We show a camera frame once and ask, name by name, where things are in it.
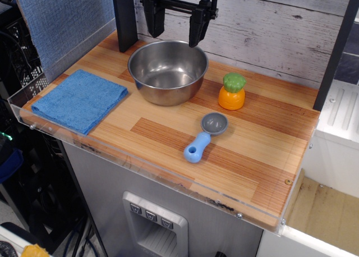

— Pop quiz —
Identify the black vertical post right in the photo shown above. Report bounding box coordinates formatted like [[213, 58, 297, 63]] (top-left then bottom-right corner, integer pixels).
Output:
[[313, 0, 358, 111]]

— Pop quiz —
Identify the blue grey toy scoop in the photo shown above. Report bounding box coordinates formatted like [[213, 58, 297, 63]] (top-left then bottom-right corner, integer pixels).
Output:
[[183, 112, 229, 163]]

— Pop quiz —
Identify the black vertical post left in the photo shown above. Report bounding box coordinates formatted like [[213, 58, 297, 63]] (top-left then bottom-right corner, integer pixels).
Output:
[[113, 0, 138, 53]]

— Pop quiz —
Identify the white toy sink unit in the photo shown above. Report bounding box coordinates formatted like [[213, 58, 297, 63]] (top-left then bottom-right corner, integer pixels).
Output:
[[257, 80, 358, 256]]

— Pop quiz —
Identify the yellow object bottom left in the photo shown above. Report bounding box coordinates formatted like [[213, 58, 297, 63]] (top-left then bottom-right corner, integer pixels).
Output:
[[21, 244, 50, 257]]

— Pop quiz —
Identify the orange green carrot shaker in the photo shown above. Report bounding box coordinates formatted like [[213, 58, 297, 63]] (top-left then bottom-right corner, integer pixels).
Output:
[[218, 72, 246, 111]]

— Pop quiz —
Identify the clear acrylic guard rail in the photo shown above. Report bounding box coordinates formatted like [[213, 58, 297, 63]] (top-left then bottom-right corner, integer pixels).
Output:
[[9, 80, 319, 233]]

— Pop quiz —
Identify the black vertical post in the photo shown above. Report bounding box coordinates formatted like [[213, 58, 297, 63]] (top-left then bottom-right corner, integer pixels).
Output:
[[313, 0, 358, 111], [113, 0, 138, 53]]

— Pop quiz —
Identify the silver toy fridge cabinet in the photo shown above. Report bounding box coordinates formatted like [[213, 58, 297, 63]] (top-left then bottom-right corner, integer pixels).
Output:
[[65, 144, 263, 256]]

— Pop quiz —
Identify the blue fabric panel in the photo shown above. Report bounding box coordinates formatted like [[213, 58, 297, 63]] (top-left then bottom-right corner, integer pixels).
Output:
[[16, 0, 116, 82]]

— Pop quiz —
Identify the blue folded cloth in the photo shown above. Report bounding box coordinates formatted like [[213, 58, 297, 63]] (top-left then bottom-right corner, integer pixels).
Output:
[[31, 70, 128, 135]]

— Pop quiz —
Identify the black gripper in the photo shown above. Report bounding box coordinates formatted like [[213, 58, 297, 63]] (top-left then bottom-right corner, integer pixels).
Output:
[[140, 0, 218, 48]]

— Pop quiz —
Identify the stainless steel pot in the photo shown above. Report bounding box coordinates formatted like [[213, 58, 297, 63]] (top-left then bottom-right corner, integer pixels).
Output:
[[127, 40, 209, 106]]

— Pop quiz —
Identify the grey ice dispenser panel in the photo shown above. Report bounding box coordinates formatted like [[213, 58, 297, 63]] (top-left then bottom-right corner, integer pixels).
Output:
[[122, 191, 189, 256]]

